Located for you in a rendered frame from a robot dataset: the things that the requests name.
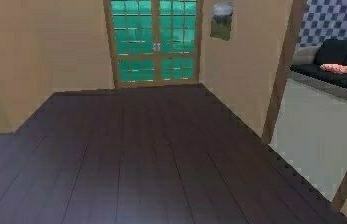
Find wooden glass-paned double door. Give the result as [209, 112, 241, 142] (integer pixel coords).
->
[102, 0, 205, 90]

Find pink cloth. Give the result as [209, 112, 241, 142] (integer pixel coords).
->
[319, 63, 347, 75]

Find framed landscape wall picture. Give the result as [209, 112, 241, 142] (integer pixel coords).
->
[209, 1, 234, 42]

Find black sofa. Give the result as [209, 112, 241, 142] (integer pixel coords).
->
[289, 38, 347, 96]

